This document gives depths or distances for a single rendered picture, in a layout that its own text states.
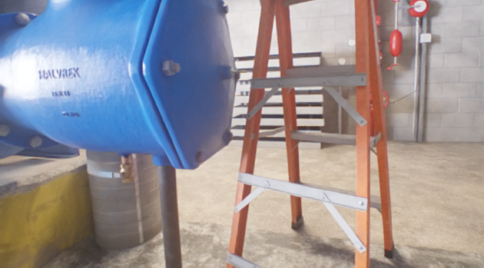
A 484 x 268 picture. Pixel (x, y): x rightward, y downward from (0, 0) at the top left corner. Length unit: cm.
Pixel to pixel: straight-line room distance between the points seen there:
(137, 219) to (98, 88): 92
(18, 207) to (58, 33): 88
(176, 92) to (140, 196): 92
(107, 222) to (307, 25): 352
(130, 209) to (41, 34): 91
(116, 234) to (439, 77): 410
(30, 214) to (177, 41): 113
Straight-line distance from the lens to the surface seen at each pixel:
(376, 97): 101
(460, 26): 447
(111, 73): 64
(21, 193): 145
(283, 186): 81
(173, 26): 61
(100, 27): 71
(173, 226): 97
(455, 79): 439
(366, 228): 77
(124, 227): 148
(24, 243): 152
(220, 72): 76
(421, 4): 415
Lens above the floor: 79
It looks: 6 degrees down
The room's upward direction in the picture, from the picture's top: 2 degrees counter-clockwise
